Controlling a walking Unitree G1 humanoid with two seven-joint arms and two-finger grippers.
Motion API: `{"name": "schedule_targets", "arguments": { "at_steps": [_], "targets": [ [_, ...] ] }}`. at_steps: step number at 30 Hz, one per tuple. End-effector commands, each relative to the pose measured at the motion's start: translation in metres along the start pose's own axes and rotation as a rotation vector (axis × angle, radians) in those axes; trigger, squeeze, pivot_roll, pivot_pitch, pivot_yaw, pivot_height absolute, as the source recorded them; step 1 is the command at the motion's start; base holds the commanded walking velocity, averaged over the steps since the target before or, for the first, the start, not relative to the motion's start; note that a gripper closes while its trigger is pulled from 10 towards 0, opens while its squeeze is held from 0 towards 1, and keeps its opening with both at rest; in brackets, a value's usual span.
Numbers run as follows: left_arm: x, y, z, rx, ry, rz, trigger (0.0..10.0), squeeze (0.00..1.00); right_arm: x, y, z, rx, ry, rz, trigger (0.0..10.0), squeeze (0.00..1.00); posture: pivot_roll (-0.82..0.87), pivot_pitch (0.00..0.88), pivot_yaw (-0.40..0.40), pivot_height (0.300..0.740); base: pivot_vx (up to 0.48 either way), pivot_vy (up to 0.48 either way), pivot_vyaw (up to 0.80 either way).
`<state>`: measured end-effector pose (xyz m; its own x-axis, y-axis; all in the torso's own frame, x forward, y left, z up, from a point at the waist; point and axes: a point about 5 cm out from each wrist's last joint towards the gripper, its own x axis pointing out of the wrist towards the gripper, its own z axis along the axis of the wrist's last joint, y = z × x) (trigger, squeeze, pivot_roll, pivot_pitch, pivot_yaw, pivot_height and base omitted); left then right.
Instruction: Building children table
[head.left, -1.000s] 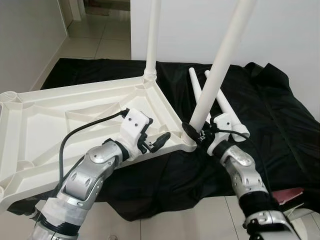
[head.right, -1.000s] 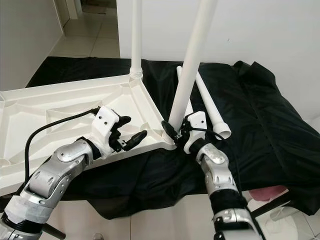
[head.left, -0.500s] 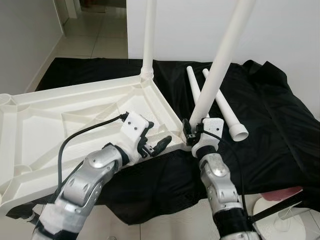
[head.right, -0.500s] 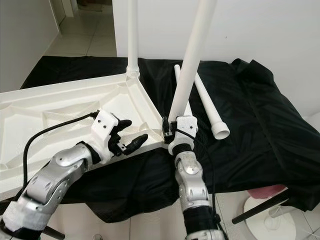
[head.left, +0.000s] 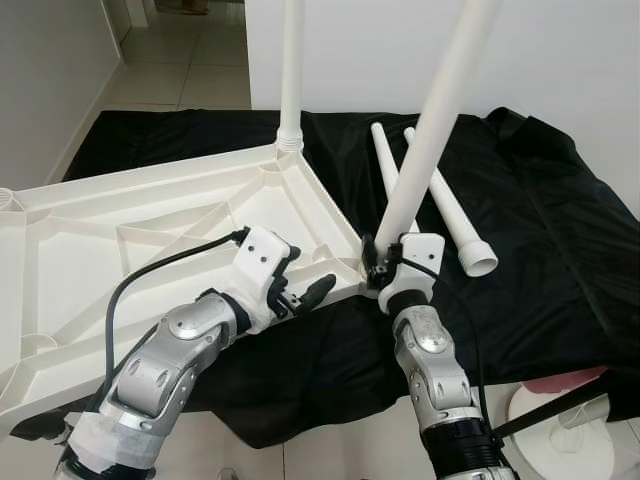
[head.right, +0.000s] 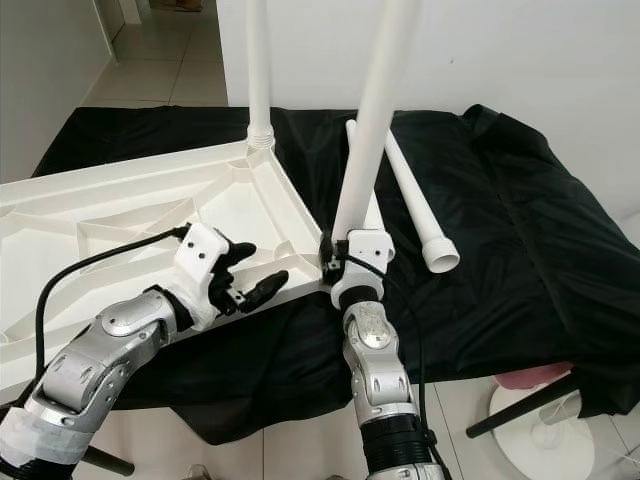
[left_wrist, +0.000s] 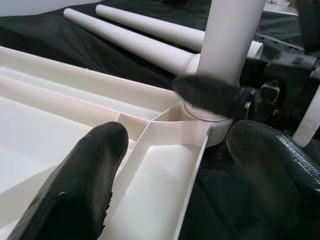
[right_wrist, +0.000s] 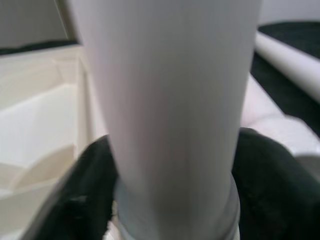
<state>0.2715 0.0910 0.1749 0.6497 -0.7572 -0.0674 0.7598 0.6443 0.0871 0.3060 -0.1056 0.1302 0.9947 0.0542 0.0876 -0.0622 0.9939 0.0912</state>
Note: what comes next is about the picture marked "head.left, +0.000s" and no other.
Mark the white plastic table leg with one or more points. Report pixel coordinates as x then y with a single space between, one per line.
292 70
385 160
440 110
450 215

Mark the white plastic table top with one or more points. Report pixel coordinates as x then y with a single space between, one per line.
100 240

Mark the black cloth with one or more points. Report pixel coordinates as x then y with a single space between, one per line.
560 260

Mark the grey robot left foot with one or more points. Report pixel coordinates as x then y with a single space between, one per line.
228 474

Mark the pink plastic seat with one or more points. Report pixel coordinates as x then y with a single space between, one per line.
565 380

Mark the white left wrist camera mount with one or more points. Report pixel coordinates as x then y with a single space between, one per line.
260 262

